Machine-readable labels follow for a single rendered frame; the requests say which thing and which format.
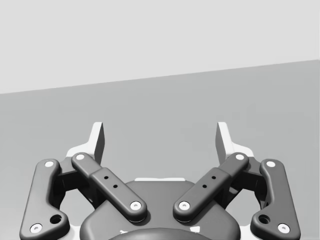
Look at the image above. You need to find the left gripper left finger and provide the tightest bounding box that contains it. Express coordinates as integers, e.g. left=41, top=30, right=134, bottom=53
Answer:
left=19, top=121, right=148, bottom=240

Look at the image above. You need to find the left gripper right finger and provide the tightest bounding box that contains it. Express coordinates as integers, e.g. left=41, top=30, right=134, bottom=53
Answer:
left=172, top=121, right=302, bottom=240

